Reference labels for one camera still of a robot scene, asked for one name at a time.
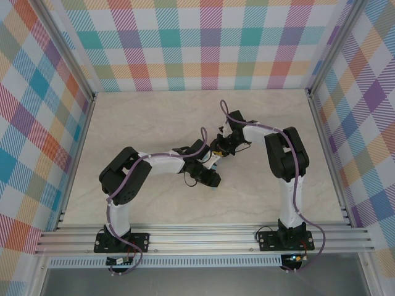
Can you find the light blue cloth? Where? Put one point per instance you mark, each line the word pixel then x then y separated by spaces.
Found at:
pixel 214 167

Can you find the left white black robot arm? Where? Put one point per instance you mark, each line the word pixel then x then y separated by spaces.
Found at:
pixel 117 172

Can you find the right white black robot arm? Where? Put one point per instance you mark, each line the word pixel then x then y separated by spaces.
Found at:
pixel 277 154

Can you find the grey metal sheet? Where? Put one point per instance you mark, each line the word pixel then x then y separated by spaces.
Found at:
pixel 200 282

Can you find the aluminium mounting rail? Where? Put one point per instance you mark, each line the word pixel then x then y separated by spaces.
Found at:
pixel 200 239

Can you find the aluminium side rail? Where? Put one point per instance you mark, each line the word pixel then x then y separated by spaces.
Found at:
pixel 78 154
pixel 320 123

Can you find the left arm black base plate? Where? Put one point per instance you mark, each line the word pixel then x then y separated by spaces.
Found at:
pixel 140 242

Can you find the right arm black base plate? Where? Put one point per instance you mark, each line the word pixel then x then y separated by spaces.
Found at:
pixel 268 242

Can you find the aluminium frame post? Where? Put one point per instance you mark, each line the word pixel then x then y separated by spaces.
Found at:
pixel 63 46
pixel 333 46

